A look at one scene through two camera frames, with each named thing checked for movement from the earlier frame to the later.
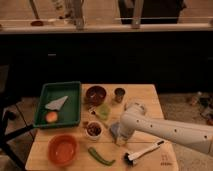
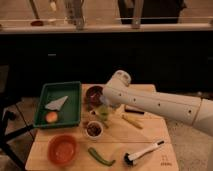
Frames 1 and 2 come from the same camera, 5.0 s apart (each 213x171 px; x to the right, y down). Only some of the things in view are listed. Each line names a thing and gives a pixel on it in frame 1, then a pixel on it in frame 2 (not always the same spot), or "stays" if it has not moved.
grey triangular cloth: [57, 103] stays
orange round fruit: [51, 117] stays
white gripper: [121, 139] -> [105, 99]
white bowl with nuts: [94, 130] stays
